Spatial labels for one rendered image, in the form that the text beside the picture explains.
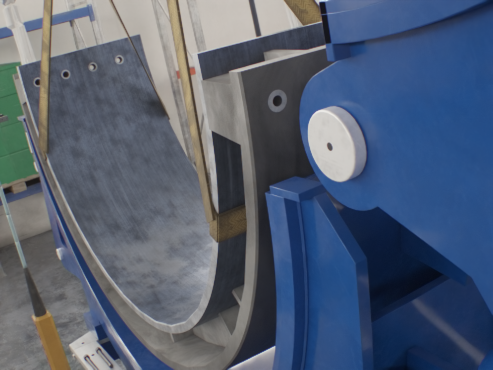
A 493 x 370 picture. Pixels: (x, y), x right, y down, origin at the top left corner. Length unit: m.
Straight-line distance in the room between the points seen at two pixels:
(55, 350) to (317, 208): 1.62
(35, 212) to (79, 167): 5.81
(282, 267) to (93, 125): 2.15
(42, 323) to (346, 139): 1.78
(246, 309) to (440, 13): 1.05
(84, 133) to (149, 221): 0.58
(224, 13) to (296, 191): 8.77
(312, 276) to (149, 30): 8.22
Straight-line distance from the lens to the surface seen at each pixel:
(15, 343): 6.25
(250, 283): 1.65
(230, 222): 1.70
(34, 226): 9.22
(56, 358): 2.75
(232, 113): 1.44
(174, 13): 1.83
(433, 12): 0.92
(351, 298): 1.37
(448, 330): 1.80
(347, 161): 1.16
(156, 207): 3.29
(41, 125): 3.36
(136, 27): 9.44
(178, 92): 9.28
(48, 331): 2.70
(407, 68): 1.03
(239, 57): 1.57
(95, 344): 3.79
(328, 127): 1.17
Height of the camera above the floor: 2.52
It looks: 15 degrees down
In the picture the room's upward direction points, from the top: 12 degrees counter-clockwise
